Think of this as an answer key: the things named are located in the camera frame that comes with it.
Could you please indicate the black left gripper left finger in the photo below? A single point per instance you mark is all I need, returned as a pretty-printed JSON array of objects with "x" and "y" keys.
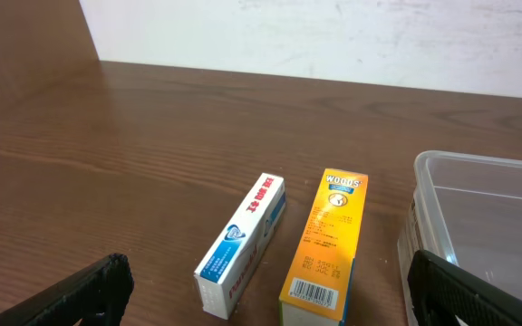
[{"x": 96, "y": 295}]

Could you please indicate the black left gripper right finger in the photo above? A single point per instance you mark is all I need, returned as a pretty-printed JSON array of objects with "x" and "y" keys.
[{"x": 444, "y": 294}]

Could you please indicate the clear plastic container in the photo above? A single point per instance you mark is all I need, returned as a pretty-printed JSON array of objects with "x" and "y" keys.
[{"x": 467, "y": 209}]

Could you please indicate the white blue toothpaste box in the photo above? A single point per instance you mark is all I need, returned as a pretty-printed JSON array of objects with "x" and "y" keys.
[{"x": 229, "y": 264}]

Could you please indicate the yellow Woods box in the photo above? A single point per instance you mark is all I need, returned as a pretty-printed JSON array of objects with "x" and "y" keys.
[{"x": 317, "y": 287}]

